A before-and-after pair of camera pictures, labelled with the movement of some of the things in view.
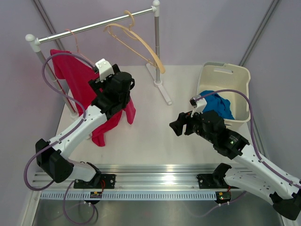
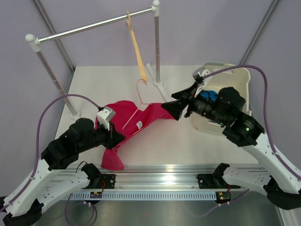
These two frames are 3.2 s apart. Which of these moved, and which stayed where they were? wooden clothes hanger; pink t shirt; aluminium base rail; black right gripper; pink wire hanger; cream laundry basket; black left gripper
Moved: pink t shirt; pink wire hanger; black left gripper; black right gripper; wooden clothes hanger
Stayed: cream laundry basket; aluminium base rail
